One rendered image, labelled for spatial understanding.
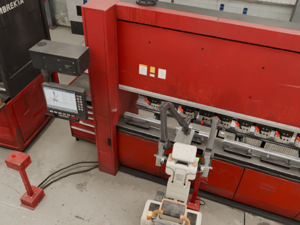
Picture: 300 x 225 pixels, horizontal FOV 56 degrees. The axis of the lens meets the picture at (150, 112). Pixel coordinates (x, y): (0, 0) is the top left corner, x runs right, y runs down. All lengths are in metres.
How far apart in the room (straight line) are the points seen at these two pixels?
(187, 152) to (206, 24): 1.12
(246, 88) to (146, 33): 1.09
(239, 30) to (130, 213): 2.46
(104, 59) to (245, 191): 2.23
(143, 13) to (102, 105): 1.14
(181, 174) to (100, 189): 1.59
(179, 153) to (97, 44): 1.29
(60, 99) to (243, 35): 1.83
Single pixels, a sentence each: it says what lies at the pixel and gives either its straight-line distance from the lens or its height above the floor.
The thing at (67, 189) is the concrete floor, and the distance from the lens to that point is 4.02.
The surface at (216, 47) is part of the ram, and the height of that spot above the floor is 2.05.
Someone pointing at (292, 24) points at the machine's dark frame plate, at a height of 2.30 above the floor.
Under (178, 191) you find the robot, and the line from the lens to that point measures 2.91.
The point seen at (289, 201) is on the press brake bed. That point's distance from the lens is 3.71.
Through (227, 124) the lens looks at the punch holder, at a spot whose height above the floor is 1.23.
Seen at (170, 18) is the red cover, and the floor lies 2.26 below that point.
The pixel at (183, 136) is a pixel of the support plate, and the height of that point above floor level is 1.00.
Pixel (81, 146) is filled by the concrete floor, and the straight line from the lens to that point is 4.51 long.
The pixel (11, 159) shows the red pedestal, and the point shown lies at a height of 0.80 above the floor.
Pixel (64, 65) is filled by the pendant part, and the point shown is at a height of 1.84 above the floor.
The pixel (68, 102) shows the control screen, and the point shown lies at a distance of 2.97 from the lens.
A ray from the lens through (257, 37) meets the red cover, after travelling 2.61.
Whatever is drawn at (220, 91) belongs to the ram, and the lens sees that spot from 2.90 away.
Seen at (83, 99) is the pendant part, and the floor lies 1.52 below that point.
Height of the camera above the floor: 3.18
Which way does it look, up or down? 39 degrees down
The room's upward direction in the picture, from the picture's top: 3 degrees clockwise
